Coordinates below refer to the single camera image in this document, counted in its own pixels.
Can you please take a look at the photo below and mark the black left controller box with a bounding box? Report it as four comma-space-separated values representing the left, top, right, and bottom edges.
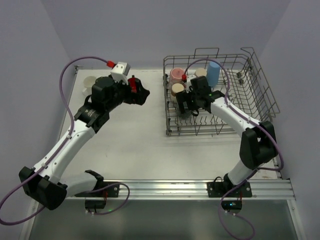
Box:
84, 199, 107, 213

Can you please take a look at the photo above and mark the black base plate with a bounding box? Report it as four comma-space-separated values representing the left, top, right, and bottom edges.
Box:
206, 174, 253, 198
84, 180, 120, 198

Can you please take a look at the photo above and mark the pink patterned mug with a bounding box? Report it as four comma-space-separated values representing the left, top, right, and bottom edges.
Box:
169, 67, 185, 86

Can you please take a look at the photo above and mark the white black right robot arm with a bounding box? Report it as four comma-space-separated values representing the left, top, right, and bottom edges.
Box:
175, 74, 278, 192

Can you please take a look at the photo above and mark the red mug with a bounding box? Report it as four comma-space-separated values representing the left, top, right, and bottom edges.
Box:
128, 76, 137, 93

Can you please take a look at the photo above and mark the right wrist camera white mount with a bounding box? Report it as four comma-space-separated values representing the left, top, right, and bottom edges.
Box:
181, 74, 196, 89

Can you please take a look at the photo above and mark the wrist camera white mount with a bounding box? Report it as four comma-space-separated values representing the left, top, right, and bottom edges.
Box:
110, 61, 131, 85
181, 74, 196, 89

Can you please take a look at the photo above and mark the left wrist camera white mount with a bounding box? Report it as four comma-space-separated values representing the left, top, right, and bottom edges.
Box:
110, 61, 131, 85

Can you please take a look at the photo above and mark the cream small cup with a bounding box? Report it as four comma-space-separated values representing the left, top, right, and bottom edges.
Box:
170, 83, 185, 103

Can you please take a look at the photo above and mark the beige tall cup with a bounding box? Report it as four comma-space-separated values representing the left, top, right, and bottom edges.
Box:
194, 67, 207, 77

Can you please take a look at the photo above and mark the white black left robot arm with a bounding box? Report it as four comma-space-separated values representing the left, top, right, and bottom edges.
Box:
18, 76, 150, 210

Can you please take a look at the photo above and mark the grey mug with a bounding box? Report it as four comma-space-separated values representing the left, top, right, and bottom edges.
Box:
177, 109, 199, 119

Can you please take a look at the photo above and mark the black right controller box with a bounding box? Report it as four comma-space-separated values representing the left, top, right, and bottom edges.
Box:
221, 200, 243, 214

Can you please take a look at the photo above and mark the aluminium mounting rail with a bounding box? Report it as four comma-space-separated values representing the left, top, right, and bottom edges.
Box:
61, 173, 295, 201

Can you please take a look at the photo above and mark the black controller box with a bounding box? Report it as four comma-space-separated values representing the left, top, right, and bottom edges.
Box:
221, 200, 243, 214
84, 199, 107, 213

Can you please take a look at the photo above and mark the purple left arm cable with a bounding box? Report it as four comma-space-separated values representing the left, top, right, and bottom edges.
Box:
0, 56, 130, 225

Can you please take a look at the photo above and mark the white mug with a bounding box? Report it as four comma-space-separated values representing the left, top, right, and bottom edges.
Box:
82, 76, 97, 96

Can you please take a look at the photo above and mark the grey wire dish rack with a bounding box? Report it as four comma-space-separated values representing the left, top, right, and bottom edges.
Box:
163, 47, 280, 136

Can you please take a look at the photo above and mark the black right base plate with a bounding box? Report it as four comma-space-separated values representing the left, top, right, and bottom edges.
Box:
206, 174, 253, 198

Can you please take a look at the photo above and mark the blue tall tumbler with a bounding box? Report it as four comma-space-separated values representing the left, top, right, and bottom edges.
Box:
206, 61, 221, 88

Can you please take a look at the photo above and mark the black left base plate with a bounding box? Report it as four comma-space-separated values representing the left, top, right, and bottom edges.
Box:
84, 180, 120, 198

